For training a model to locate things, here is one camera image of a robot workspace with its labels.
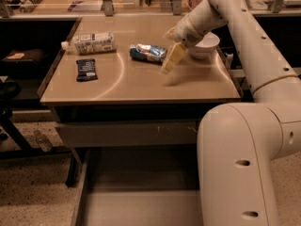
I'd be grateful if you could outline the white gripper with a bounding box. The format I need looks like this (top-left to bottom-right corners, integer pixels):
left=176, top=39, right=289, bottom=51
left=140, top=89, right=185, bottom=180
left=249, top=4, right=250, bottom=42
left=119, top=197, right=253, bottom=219
left=161, top=0, right=227, bottom=74

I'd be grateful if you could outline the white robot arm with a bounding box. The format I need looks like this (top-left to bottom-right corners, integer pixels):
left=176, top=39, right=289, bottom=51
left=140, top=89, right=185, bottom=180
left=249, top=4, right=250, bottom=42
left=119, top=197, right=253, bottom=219
left=163, top=0, right=301, bottom=226

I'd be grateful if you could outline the closed top drawer front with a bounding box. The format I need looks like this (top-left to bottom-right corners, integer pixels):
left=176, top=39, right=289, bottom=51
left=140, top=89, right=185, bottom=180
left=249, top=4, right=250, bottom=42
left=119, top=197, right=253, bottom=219
left=56, top=120, right=198, bottom=148

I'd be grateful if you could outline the beige drawer cabinet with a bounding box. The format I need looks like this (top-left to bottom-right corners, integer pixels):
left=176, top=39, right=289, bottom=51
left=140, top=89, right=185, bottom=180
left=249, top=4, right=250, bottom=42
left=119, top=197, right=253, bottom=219
left=36, top=14, right=243, bottom=226

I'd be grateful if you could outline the open middle drawer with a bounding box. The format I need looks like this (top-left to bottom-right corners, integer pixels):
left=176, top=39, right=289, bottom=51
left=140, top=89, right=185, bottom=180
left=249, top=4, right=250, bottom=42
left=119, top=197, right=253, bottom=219
left=71, top=145, right=203, bottom=226

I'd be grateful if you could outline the white bowl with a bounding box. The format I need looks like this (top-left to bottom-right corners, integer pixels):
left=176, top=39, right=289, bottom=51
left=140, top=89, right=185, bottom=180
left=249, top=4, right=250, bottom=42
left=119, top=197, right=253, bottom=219
left=188, top=32, right=220, bottom=59

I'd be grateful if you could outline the dark blue snack packet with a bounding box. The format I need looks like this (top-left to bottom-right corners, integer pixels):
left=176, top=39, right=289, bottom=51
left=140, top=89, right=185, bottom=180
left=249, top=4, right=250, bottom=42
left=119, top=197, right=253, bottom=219
left=76, top=58, right=98, bottom=82

